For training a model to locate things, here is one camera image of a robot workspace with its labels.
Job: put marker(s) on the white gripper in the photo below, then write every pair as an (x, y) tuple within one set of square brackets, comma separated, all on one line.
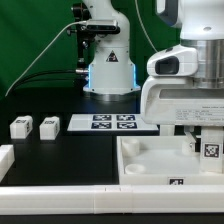
[(174, 101)]

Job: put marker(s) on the white square tabletop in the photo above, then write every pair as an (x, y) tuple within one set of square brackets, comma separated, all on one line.
[(161, 160)]

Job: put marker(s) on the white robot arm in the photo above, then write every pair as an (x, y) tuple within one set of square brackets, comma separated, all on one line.
[(112, 75)]

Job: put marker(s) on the white front obstacle bar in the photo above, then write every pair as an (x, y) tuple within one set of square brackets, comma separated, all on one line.
[(101, 199)]

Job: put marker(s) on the white obstacle bar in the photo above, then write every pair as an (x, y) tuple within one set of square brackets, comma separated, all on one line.
[(6, 159), (101, 199)]

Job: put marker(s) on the white tag board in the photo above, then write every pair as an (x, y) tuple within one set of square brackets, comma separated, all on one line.
[(109, 122)]

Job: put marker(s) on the white left obstacle bar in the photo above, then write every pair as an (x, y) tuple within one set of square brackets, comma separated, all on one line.
[(6, 159)]

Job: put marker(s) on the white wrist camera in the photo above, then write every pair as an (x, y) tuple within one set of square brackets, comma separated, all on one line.
[(175, 61)]

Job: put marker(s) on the black camera on mount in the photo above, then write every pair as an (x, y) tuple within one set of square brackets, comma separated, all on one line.
[(94, 27)]

